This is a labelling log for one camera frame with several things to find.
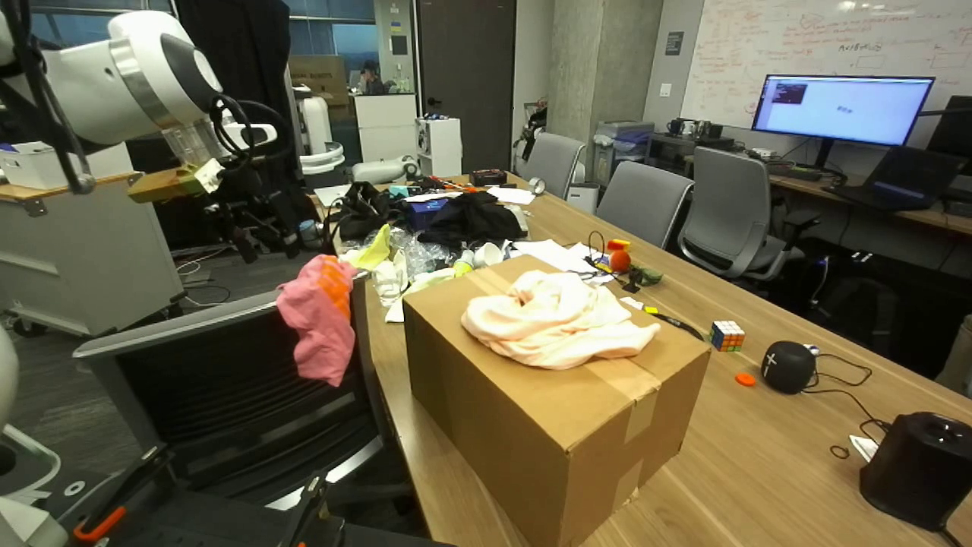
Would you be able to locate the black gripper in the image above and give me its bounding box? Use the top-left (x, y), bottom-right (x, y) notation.
top-left (206, 150), bottom-right (311, 265)

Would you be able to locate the pink cloth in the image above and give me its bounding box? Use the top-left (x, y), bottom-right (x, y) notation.
top-left (273, 254), bottom-right (358, 390)

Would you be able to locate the peach cloth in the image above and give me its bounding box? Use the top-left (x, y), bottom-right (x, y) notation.
top-left (459, 269), bottom-right (663, 375)

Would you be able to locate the grey office chair with headrest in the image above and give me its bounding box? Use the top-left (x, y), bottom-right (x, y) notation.
top-left (71, 270), bottom-right (411, 515)

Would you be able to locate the white box unit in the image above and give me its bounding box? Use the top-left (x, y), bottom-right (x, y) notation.
top-left (417, 115), bottom-right (468, 184)

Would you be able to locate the brown cardboard box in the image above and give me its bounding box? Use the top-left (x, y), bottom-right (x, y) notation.
top-left (400, 254), bottom-right (714, 547)

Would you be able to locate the black bag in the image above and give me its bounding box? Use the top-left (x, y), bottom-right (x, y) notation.
top-left (330, 179), bottom-right (412, 246)

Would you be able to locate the bright yellow cloth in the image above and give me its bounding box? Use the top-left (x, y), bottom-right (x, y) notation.
top-left (347, 223), bottom-right (398, 273)

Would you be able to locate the black hanging curtain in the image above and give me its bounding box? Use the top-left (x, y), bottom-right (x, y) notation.
top-left (172, 0), bottom-right (311, 254)

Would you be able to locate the grey equipment cart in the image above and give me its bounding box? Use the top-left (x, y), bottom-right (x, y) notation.
top-left (0, 140), bottom-right (187, 342)

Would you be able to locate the black cloth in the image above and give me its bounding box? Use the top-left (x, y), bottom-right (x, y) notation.
top-left (417, 193), bottom-right (528, 254)

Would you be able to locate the stack of white papers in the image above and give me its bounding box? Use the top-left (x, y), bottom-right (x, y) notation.
top-left (507, 236), bottom-right (609, 280)

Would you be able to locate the orange toy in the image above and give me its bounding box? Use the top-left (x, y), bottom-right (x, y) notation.
top-left (602, 236), bottom-right (639, 278)

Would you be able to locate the yellow black pen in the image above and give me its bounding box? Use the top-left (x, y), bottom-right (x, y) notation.
top-left (640, 301), bottom-right (707, 343)

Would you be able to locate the rubik's cube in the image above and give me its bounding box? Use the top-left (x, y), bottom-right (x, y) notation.
top-left (707, 320), bottom-right (748, 356)

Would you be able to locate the black round speaker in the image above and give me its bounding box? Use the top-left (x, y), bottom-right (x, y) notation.
top-left (757, 339), bottom-right (820, 399)

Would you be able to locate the whiteboard with writing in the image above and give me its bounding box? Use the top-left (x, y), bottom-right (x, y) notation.
top-left (679, 0), bottom-right (972, 131)

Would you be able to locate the lit computer monitor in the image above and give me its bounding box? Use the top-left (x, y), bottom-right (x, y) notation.
top-left (749, 70), bottom-right (939, 150)

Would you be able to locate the black laptop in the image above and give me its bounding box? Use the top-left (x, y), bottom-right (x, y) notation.
top-left (842, 147), bottom-right (960, 212)

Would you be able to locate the black cylinder device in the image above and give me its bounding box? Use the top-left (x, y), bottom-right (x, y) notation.
top-left (859, 410), bottom-right (972, 535)

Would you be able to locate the dark computer monitor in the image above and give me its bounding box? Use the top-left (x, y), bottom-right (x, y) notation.
top-left (922, 96), bottom-right (972, 163)

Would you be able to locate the seated person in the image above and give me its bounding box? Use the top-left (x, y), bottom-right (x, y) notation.
top-left (931, 310), bottom-right (972, 399)

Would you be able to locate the orange handled clamp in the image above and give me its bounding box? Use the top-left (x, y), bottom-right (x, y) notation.
top-left (66, 504), bottom-right (130, 547)

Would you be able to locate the thin black cable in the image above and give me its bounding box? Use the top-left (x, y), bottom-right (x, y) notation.
top-left (806, 346), bottom-right (892, 434)

